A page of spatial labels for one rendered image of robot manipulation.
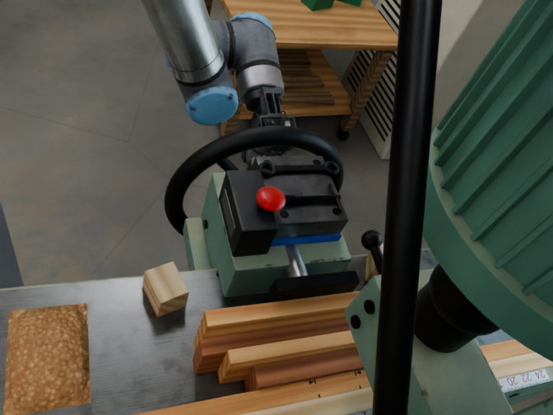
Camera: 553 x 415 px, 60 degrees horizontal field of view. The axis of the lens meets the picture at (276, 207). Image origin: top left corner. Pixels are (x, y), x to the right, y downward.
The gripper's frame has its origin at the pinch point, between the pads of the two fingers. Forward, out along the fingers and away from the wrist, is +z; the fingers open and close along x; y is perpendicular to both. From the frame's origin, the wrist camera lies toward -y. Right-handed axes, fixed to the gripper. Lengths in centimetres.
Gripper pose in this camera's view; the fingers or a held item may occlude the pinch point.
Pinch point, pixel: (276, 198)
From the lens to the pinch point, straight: 91.1
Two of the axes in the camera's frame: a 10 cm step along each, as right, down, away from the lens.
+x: 9.2, -0.6, 3.8
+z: 1.6, 9.6, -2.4
